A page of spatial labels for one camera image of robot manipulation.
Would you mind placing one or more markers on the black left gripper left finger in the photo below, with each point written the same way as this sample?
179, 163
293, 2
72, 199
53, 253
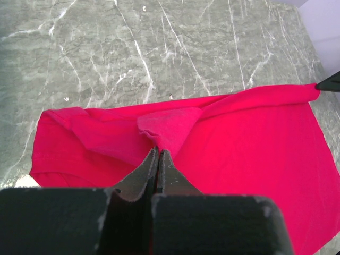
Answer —
112, 220

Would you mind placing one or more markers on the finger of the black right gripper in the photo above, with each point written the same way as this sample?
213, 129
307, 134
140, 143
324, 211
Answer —
331, 83

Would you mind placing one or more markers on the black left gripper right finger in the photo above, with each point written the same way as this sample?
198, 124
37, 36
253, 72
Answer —
185, 221

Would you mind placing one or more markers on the red t-shirt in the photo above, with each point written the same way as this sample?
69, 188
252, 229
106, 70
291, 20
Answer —
262, 141

